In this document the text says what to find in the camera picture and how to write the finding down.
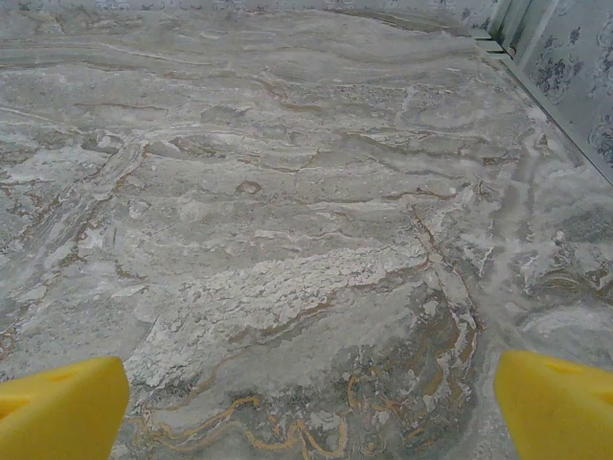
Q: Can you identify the aluminium table edge rail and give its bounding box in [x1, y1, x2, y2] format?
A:
[471, 26, 613, 186]

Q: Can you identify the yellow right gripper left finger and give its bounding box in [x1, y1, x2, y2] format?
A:
[0, 355, 130, 460]

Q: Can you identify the aluminium frame post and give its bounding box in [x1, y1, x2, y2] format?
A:
[488, 0, 528, 54]

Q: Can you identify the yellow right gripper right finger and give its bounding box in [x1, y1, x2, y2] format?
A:
[493, 349, 613, 460]

